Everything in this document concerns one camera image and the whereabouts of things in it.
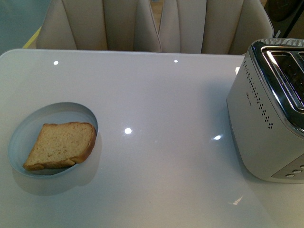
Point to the slice of brown bread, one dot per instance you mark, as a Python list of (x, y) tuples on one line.
[(61, 145)]

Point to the beige chair on left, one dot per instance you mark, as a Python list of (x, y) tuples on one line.
[(118, 25)]

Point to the beige chair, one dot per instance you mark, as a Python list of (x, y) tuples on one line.
[(212, 26), (118, 25)]

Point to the white and chrome toaster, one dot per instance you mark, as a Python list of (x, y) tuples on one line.
[(266, 110)]

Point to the beige chair on right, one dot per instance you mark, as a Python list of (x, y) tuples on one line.
[(212, 26)]

